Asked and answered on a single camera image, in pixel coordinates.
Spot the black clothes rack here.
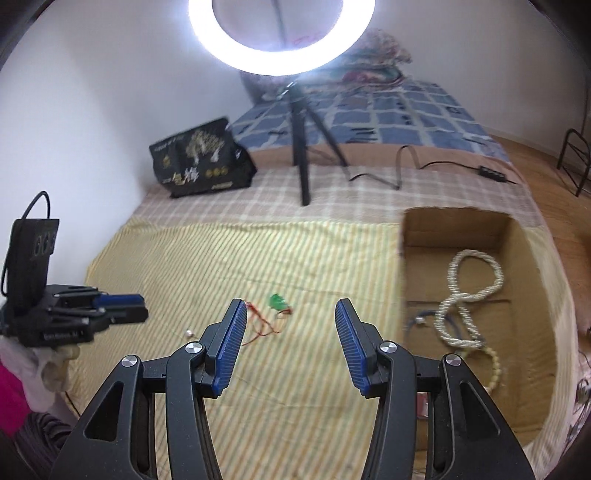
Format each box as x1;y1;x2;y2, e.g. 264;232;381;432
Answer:
556;128;590;197

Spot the cream bead bracelet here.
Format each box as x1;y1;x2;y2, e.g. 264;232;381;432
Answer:
457;346;503;394

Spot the brown cardboard box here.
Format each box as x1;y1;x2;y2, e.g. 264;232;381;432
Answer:
401;207;557;445

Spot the folded floral quilt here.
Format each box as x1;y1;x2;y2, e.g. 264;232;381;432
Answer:
239;27;413;103

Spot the black snack bag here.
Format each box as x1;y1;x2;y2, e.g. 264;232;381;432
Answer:
149;117;257;198

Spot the yellow striped cloth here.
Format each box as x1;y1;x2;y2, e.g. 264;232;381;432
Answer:
70;218;578;479

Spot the beige plaid blanket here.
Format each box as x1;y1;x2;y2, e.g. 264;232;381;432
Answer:
132;144;544;227

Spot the gloved hand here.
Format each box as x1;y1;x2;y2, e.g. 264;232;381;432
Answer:
1;336;80;412

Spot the dark blue bangle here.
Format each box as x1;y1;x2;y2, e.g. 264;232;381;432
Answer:
404;303;486;350

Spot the blue checked mattress sheet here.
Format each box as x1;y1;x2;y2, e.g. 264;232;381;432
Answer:
231;79;508;161

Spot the twisted pearl necklace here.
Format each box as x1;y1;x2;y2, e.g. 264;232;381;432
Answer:
434;248;506;349

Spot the black power cable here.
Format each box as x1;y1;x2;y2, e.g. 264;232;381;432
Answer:
348;144;521;190

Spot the white ring light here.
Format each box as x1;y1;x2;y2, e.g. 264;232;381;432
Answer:
187;1;376;76

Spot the black tripod stand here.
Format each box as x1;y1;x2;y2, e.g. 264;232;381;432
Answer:
271;80;352;207

